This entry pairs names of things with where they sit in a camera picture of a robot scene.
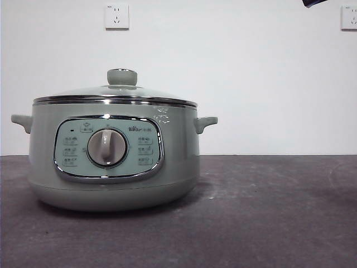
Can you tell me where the glass lid with green knob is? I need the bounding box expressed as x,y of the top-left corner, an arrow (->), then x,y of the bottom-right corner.
33,68 -> 198,106

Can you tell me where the sage green electric pot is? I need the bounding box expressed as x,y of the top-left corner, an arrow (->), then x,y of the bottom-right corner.
11,97 -> 219,212

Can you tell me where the white wall socket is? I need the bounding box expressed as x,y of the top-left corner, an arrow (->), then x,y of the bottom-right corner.
340,6 -> 357,31
105,3 -> 130,31

